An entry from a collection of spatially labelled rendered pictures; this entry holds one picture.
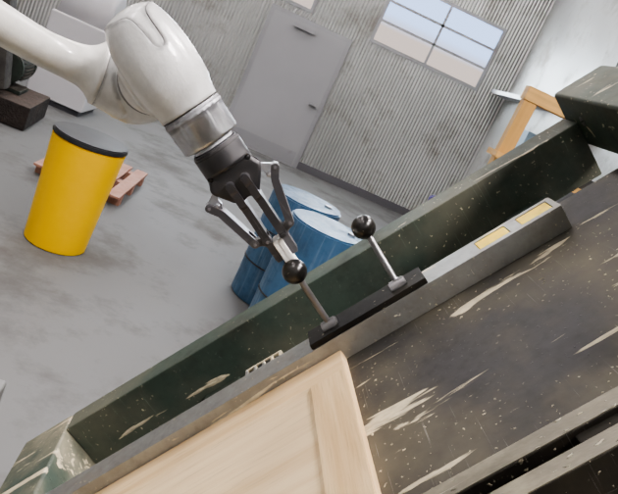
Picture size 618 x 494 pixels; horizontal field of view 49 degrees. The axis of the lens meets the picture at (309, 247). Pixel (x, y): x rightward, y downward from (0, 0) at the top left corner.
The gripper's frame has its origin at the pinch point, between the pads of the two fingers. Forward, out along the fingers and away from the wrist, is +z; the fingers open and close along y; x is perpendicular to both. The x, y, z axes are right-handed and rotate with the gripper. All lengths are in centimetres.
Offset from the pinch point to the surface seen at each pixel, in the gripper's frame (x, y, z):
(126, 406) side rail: -18, 45, 14
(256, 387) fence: 5.9, 14.5, 13.4
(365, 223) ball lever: 0.1, -12.5, 2.0
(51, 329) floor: -220, 152, 35
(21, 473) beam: -10, 64, 12
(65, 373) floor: -186, 142, 49
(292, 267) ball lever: 4.8, -0.3, 0.3
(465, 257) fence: 4.8, -22.5, 12.9
